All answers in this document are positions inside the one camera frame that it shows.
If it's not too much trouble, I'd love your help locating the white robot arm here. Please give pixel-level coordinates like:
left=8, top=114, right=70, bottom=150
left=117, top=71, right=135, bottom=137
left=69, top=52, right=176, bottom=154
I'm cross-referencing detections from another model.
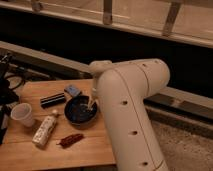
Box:
left=89, top=59, right=170, bottom=171

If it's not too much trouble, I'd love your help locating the blue sponge block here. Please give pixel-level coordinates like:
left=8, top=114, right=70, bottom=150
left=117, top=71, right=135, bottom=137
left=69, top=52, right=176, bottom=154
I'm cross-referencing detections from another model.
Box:
left=64, top=85, right=81, bottom=98

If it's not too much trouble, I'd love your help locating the black cable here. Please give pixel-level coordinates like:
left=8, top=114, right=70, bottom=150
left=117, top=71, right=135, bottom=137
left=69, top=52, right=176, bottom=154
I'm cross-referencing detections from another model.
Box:
left=4, top=74, right=26, bottom=92

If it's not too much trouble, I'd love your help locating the black tripod stand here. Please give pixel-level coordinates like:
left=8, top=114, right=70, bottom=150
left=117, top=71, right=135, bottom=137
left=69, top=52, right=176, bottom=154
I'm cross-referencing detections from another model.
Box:
left=0, top=54, right=19, bottom=145

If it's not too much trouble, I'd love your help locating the dried red chili pepper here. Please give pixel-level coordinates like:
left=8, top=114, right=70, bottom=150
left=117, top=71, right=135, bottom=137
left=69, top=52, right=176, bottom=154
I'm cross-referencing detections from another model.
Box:
left=59, top=133, right=84, bottom=148

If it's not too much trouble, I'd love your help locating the white plastic bottle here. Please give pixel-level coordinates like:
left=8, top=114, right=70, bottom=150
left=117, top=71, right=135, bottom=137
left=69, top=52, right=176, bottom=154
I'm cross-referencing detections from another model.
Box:
left=32, top=109, right=59, bottom=148

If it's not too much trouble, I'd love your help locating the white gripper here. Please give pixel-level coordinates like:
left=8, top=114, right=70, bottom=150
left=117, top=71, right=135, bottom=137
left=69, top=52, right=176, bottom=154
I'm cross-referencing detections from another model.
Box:
left=87, top=76, right=99, bottom=110

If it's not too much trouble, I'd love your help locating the dark ceramic bowl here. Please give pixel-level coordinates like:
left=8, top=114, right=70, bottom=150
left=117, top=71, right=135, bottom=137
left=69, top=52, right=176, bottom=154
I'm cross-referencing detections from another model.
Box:
left=64, top=95, right=98, bottom=125

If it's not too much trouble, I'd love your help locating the metal window railing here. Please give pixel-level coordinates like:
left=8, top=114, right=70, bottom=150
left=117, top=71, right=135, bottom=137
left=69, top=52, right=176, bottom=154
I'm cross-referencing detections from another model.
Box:
left=0, top=0, right=213, bottom=48

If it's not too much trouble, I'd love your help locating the black rectangular box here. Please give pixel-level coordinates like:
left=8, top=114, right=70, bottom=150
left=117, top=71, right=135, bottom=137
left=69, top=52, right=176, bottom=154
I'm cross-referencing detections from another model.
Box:
left=40, top=93, right=66, bottom=108

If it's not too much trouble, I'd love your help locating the clear plastic cup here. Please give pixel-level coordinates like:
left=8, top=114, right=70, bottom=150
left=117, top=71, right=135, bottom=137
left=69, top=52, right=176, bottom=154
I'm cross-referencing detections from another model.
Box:
left=11, top=103, right=35, bottom=127

